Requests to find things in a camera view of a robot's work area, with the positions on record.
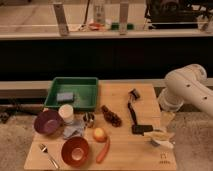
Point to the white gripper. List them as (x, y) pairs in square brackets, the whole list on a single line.
[(166, 118)]

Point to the grey blue cloth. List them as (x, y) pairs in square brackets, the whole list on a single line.
[(76, 128)]

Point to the left grey metal post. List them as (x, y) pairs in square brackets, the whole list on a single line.
[(61, 19)]

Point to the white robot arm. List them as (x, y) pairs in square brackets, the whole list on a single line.
[(185, 85)]

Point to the purple plastic bowl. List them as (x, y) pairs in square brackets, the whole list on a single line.
[(47, 122)]

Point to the green object on shelf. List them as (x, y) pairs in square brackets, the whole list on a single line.
[(117, 26)]

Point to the black rectangular block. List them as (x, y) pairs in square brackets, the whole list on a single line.
[(141, 129)]

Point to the orange carrot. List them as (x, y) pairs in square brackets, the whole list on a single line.
[(100, 157)]

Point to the red object on shelf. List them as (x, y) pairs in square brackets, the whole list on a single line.
[(95, 26)]

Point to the clear bottle on shelf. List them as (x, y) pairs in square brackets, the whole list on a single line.
[(99, 11)]

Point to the yellow apple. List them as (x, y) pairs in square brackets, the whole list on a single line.
[(99, 135)]

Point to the dark brown grape bunch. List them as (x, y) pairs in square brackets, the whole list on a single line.
[(111, 117)]

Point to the silver metal fork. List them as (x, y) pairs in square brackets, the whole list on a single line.
[(44, 149)]

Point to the red orange bowl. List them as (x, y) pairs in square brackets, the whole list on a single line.
[(75, 151)]

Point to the green plastic tray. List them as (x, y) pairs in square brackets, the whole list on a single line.
[(84, 90)]

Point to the small metal cup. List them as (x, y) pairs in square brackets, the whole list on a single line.
[(89, 119)]

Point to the grey metal post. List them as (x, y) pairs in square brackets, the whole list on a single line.
[(123, 16), (61, 19)]

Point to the black dish brush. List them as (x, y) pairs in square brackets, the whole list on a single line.
[(133, 96)]

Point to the dark machine on shelf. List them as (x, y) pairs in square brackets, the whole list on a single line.
[(177, 14)]

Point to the right grey metal post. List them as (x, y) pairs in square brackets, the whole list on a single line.
[(123, 16)]

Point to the wooden board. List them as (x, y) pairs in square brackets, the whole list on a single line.
[(128, 152)]

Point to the blue grey sponge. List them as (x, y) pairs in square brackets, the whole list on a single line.
[(65, 97)]

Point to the white plastic cup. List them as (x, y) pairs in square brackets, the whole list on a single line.
[(67, 113)]

